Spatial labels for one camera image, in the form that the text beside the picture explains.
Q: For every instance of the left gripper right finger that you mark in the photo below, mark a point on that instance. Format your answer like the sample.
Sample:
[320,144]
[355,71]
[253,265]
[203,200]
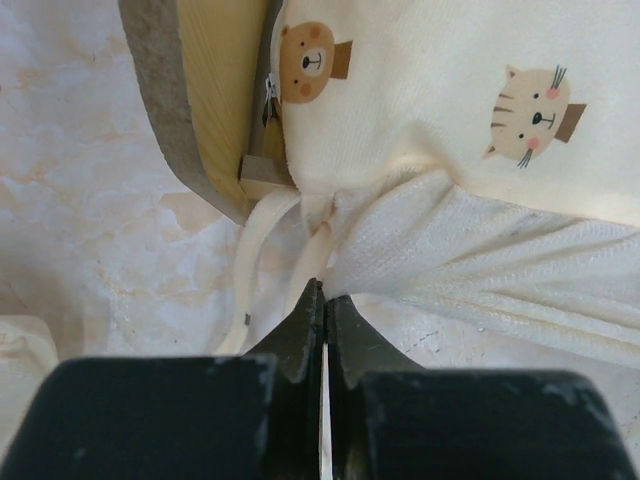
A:
[394,419]

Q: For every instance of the wooden pet bed frame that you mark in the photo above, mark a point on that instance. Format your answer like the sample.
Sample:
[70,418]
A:
[203,74]

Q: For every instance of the cream animal print cushion cover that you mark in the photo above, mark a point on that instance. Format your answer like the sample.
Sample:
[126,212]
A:
[475,159]

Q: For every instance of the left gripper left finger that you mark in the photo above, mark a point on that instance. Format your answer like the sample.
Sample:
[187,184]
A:
[254,416]

